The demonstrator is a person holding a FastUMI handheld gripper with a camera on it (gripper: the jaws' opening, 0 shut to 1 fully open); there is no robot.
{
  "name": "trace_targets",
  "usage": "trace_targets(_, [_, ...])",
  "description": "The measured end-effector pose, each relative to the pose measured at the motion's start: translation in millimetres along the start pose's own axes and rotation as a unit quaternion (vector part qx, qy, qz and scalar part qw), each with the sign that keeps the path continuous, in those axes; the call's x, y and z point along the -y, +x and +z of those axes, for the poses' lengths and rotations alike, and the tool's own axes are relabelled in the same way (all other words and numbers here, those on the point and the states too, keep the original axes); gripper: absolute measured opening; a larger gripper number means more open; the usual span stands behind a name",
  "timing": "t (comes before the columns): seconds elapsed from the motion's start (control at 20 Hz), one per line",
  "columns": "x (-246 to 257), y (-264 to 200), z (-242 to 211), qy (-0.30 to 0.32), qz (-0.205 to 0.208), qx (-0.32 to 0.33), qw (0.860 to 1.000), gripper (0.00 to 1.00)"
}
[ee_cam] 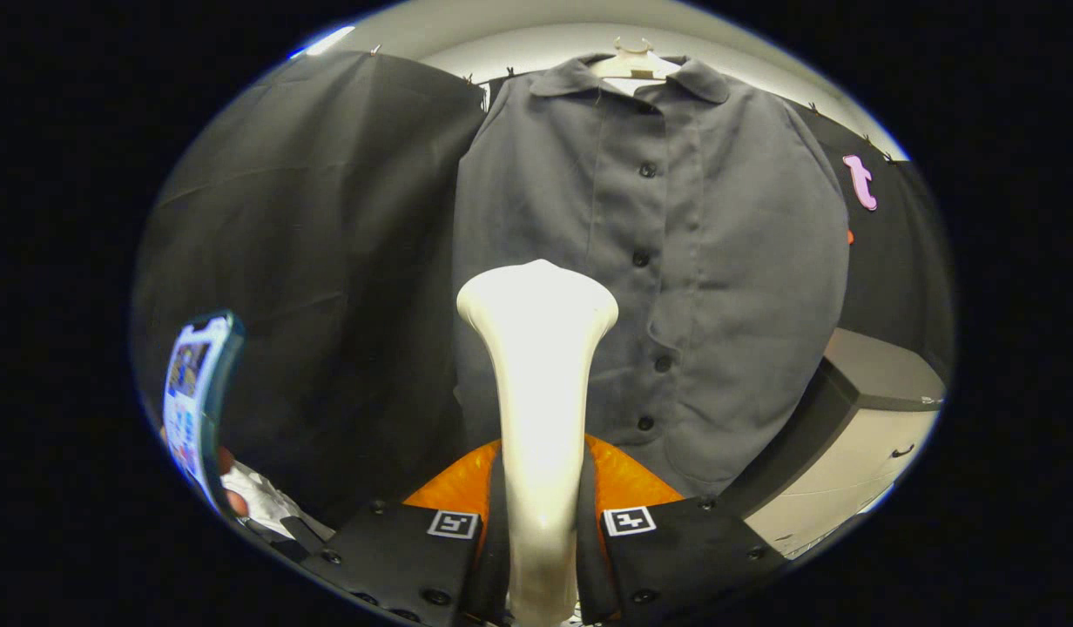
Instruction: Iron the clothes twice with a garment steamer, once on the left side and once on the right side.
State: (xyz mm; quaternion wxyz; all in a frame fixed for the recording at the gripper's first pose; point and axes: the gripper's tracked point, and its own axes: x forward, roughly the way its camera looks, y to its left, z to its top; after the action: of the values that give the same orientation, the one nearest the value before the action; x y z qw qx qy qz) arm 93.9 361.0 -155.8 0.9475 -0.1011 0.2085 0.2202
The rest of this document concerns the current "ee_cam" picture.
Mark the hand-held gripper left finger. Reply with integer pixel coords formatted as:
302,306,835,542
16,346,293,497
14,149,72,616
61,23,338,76
300,440,510,626

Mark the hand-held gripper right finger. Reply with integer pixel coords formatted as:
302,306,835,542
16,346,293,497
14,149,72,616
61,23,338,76
580,435,788,624

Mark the grey button shirt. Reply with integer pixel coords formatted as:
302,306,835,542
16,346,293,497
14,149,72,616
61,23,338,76
452,54,851,499

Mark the white crumpled cloth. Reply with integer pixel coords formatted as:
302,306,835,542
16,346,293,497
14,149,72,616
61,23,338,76
221,462,337,545

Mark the black backdrop cloth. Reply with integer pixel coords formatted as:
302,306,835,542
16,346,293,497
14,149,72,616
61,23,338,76
134,48,955,523

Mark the grey and beige cabinet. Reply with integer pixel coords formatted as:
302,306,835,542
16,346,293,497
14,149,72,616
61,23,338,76
719,327,947,558

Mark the smartphone with lit screen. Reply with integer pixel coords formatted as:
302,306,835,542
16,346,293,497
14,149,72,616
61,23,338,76
162,309,246,515

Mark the white mannequin torso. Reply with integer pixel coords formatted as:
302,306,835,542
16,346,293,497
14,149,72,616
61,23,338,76
589,37,681,95

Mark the row of black backdrop clips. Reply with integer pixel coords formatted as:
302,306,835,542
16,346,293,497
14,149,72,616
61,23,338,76
371,45,894,165

